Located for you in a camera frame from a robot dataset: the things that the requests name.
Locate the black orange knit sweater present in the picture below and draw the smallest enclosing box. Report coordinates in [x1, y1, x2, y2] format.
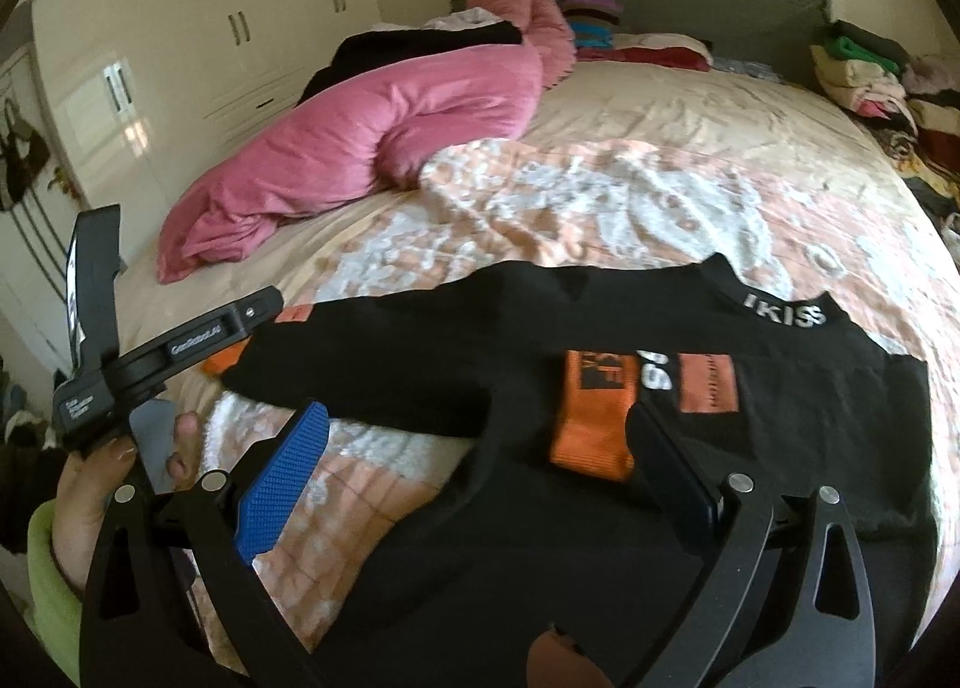
[217, 256, 935, 686]

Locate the pile of folded clothes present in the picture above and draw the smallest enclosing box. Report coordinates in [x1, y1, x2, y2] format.
[811, 22, 958, 243]

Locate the person's left hand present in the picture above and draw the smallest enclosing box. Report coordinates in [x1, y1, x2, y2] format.
[50, 409, 203, 594]

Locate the green sleeve cuff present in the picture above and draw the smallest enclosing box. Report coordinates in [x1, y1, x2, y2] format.
[26, 501, 82, 686]

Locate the peach floral bedspread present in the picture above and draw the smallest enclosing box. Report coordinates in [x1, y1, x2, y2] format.
[117, 62, 958, 654]

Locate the white wardrobe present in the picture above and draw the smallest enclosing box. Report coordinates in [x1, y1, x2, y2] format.
[2, 0, 377, 369]

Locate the pink duvet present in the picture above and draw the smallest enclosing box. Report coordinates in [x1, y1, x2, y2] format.
[156, 0, 574, 283]

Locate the black garment on duvet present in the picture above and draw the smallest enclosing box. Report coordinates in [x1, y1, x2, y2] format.
[298, 22, 523, 104]

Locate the red white garment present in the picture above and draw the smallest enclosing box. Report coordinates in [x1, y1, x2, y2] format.
[576, 33, 713, 72]

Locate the striped colourful cloth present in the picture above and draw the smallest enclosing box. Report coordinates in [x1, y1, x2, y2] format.
[556, 0, 628, 49]

